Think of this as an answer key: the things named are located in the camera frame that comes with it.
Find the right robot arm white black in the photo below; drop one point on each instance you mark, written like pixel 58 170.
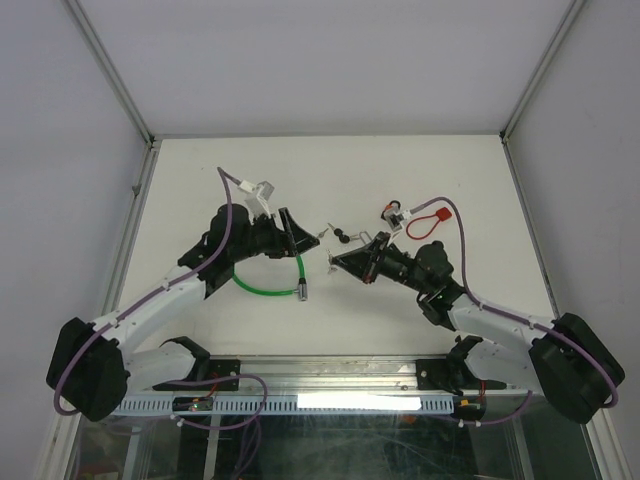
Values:
pixel 561 359

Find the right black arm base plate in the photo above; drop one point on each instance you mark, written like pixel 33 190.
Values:
pixel 452 376

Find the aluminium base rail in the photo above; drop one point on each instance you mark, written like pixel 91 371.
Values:
pixel 325 370

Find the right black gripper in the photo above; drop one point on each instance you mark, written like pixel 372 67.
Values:
pixel 361 262

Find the red cable seal tag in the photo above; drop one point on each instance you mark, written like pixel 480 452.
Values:
pixel 422 227

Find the black-headed key pair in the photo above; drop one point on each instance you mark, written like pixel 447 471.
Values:
pixel 343 237

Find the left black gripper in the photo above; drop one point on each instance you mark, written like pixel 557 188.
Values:
pixel 288 242

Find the orange black padlock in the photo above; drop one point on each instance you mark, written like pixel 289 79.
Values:
pixel 391 206

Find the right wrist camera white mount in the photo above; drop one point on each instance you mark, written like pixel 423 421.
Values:
pixel 397 221

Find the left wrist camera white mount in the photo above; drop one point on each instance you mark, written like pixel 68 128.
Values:
pixel 257 197

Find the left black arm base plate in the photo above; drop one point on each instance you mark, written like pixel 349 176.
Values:
pixel 218 373

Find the brass padlock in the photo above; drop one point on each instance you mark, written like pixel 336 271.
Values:
pixel 365 236

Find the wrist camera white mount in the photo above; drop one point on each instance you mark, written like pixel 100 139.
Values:
pixel 397 221
pixel 257 197

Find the green cable bike lock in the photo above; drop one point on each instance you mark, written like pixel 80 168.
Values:
pixel 301 290

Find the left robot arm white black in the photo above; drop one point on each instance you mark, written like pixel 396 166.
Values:
pixel 198 274

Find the grey slotted cable duct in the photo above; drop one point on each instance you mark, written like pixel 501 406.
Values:
pixel 299 404

